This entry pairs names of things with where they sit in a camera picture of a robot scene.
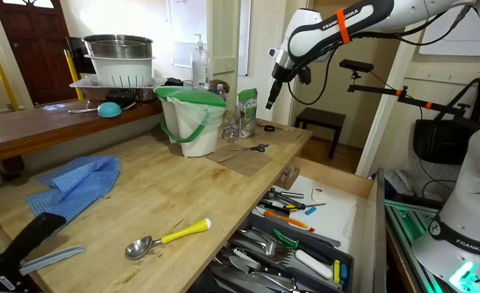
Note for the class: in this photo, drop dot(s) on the brown cardboard sheet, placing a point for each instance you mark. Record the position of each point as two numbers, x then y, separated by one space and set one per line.
244 162

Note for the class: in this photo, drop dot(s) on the heap of knives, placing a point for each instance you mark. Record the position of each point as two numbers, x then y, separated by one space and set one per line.
256 278

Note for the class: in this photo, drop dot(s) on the blue striped cloth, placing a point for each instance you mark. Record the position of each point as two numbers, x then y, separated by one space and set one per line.
77 183

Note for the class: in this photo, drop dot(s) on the black and green tool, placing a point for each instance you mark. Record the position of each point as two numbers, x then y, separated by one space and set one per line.
274 208

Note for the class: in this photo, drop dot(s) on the yellow and blue corn holders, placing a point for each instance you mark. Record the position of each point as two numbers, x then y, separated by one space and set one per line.
339 272

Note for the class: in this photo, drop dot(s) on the small water bottle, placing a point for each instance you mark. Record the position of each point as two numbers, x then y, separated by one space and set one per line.
221 91

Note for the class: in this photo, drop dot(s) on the grey pliers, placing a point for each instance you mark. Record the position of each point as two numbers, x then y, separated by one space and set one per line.
284 194

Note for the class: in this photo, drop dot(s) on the crushed clear plastic bottle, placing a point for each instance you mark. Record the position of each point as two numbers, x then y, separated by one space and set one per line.
230 129

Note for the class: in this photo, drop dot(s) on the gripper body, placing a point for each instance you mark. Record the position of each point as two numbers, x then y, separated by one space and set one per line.
281 72

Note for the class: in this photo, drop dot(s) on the black side table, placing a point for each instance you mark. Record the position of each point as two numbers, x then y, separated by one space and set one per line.
321 116

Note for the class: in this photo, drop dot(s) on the small cardboard box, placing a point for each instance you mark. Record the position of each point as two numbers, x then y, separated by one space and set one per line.
286 177

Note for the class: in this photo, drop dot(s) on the black and grey tool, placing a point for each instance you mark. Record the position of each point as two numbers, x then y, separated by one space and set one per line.
28 240

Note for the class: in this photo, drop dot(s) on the dark grey cutlery holder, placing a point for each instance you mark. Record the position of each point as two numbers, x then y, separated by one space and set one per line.
317 248

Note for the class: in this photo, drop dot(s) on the white plastic piece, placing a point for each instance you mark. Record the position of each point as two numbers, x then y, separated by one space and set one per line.
317 195

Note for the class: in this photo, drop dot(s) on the black bag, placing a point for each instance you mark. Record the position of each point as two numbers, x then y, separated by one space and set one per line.
443 142

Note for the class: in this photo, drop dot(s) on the heap of forks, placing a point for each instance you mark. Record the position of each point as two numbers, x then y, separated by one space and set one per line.
268 246

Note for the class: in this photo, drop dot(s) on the foil tray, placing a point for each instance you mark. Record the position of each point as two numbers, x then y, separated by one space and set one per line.
87 87

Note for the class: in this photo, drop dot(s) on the small blue piece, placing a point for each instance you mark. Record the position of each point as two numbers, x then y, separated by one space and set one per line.
310 211

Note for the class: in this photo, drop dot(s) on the drawer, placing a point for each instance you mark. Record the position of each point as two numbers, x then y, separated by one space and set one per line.
362 228

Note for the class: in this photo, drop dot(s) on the yellow pole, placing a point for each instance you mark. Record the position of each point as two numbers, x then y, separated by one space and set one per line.
73 75
2 77

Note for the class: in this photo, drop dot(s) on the camera on mount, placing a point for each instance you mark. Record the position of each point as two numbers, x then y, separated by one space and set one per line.
356 65

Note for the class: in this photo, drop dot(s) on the teal ladle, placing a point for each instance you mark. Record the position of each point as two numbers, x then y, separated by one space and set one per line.
110 110

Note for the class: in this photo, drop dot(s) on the white bucket with green liner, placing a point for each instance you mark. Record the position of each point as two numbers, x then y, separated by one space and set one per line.
193 122

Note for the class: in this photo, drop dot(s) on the steel pot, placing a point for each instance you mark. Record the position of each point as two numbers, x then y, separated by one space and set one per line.
118 47

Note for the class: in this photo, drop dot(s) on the brown wooden door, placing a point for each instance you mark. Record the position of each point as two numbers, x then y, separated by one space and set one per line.
36 49

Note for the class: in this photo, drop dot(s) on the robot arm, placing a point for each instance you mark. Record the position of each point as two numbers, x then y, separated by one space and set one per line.
472 195

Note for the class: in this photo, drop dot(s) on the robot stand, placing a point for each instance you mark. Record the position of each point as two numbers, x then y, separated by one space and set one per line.
404 221

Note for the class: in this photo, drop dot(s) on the clear pump dispenser bottle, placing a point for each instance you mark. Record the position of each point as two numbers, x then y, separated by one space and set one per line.
199 65

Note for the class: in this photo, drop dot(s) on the yellow and black screwdriver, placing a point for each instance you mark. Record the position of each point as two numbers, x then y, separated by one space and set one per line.
295 207

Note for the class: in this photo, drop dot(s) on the green and white snack bag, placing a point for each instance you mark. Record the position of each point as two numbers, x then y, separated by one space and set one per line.
247 110

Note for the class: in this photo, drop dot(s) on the white colander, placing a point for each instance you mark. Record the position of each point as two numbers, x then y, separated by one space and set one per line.
122 71

